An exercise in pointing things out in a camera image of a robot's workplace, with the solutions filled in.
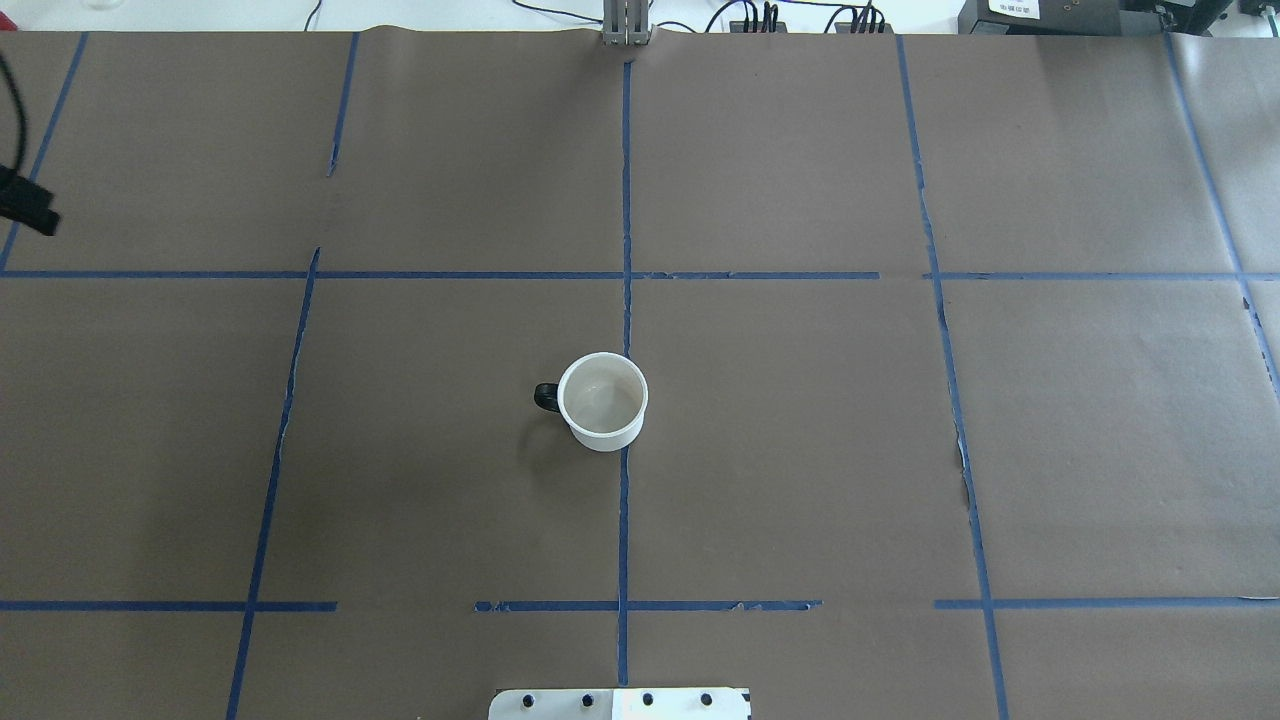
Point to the black computer box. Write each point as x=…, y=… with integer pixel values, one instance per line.
x=1072, y=18

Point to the aluminium frame post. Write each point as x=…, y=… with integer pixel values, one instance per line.
x=626, y=22

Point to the white pedestal column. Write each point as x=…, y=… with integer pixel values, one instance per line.
x=623, y=703

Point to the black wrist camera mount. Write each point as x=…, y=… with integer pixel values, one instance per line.
x=27, y=203

